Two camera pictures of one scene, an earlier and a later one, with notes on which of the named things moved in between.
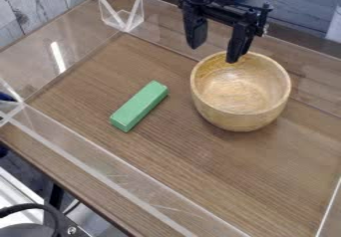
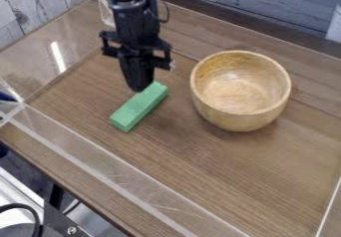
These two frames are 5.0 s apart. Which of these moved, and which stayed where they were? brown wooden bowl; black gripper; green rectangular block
Moved: black gripper
Stayed: brown wooden bowl; green rectangular block
